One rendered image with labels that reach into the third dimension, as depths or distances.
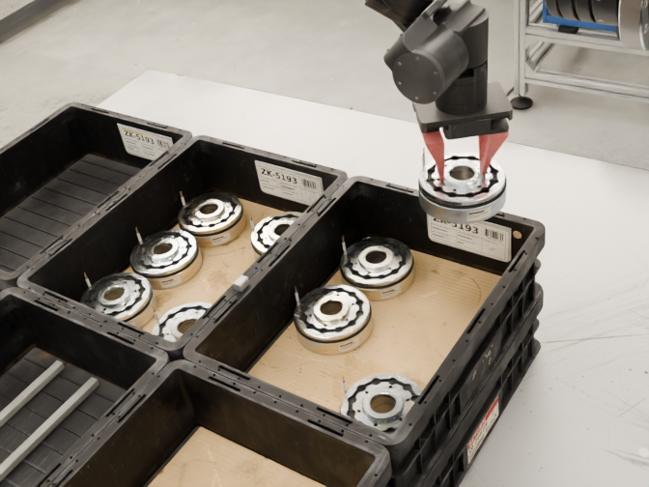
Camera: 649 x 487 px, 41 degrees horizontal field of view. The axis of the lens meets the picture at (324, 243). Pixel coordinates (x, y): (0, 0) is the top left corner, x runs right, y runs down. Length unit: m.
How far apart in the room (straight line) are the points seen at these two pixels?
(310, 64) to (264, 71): 0.19
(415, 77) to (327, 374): 0.42
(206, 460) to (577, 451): 0.47
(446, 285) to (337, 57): 2.50
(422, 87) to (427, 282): 0.41
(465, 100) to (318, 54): 2.75
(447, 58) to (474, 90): 0.09
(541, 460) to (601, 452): 0.08
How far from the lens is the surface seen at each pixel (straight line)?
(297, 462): 1.01
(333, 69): 3.55
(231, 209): 1.36
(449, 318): 1.16
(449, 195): 1.02
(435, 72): 0.86
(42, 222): 1.53
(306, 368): 1.12
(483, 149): 1.04
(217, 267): 1.30
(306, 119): 1.86
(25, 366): 1.27
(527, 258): 1.10
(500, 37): 3.67
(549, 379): 1.26
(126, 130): 1.54
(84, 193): 1.56
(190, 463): 1.06
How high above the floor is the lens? 1.64
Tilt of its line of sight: 39 degrees down
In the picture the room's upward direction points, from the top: 10 degrees counter-clockwise
